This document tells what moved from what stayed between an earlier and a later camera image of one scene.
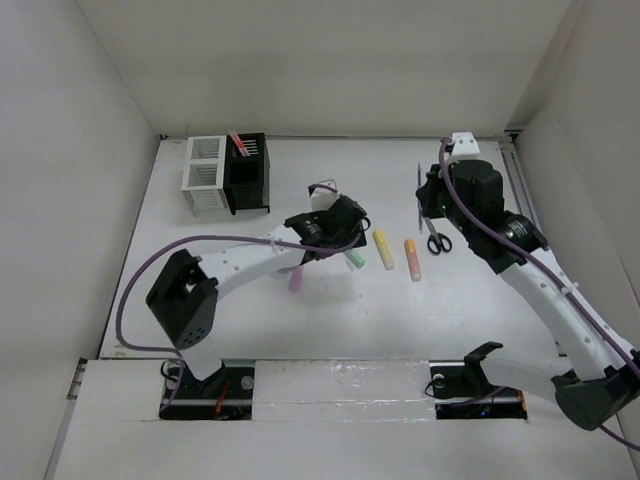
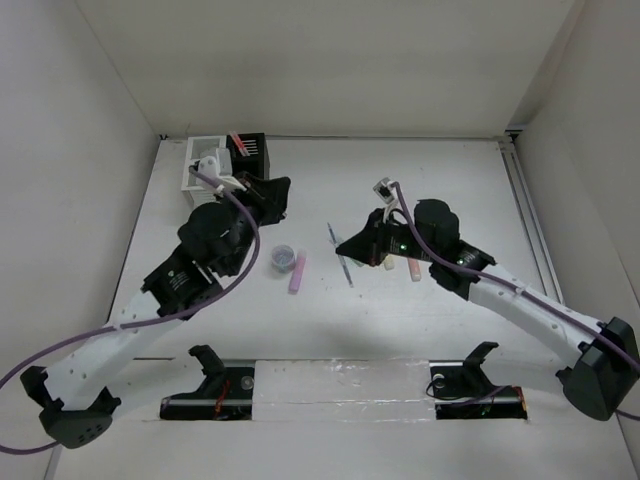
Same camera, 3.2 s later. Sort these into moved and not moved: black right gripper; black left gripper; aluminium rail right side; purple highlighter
Moved: black left gripper; black right gripper
Not moved: purple highlighter; aluminium rail right side
